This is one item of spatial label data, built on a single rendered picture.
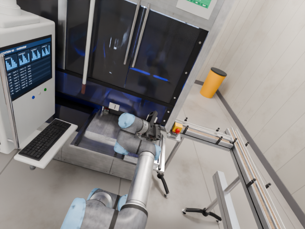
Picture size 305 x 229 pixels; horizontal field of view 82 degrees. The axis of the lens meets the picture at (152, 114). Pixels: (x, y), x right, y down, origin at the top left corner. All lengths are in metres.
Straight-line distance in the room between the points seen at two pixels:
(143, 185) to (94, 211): 0.20
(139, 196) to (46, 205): 1.54
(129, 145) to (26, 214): 1.46
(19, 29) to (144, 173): 0.92
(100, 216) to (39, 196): 1.62
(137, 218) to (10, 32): 0.98
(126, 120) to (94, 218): 0.42
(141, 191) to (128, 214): 0.10
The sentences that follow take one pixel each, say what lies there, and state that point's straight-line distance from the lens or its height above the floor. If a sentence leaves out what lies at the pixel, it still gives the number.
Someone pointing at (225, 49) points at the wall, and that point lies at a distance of 5.66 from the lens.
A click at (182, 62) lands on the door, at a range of 1.32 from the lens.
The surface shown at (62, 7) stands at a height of 1.63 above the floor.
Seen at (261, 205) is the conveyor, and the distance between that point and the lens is 1.63.
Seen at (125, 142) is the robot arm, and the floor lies 1.30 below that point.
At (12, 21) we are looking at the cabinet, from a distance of 1.15.
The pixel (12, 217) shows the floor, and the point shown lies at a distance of 2.14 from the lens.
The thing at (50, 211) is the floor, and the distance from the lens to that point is 2.10.
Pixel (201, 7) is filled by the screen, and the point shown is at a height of 1.90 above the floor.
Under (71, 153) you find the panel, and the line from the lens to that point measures 2.13.
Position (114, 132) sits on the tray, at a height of 0.88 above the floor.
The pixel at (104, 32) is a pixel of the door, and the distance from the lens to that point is 1.35.
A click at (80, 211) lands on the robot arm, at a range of 0.60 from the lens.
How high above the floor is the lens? 1.90
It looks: 34 degrees down
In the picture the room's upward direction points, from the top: 22 degrees clockwise
